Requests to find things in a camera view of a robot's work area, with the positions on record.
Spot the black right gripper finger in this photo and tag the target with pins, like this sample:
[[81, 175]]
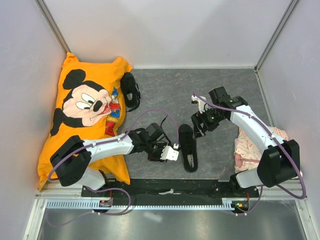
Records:
[[198, 133], [194, 122]]

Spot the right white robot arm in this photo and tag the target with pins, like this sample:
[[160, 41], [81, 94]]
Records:
[[280, 158]]

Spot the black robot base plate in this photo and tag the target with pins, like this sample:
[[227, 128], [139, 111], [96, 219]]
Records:
[[152, 187]]

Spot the white tape scrap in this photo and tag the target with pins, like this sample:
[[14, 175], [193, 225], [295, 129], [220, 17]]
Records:
[[169, 192]]

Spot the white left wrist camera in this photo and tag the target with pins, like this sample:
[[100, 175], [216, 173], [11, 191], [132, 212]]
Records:
[[170, 153]]

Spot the orange Mickey Mouse pillow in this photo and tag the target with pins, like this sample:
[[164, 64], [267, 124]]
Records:
[[89, 103]]

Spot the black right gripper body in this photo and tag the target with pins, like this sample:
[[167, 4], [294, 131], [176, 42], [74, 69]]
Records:
[[210, 118]]

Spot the black shoelace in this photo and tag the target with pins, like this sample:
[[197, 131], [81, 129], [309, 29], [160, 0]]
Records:
[[163, 122]]

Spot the black canvas sneaker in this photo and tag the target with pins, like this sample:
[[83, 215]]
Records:
[[188, 147]]

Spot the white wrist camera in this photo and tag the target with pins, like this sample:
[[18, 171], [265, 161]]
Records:
[[170, 153], [201, 104]]

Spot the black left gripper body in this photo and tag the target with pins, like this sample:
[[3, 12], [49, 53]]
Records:
[[154, 155]]

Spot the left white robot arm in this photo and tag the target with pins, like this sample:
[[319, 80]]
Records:
[[71, 162]]

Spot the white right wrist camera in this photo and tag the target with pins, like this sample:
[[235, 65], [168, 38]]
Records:
[[201, 104]]

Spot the grey slotted cable duct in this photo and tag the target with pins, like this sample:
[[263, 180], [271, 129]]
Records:
[[96, 204]]

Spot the cream pink printed jacket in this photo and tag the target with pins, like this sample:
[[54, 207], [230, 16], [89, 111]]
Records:
[[247, 155]]

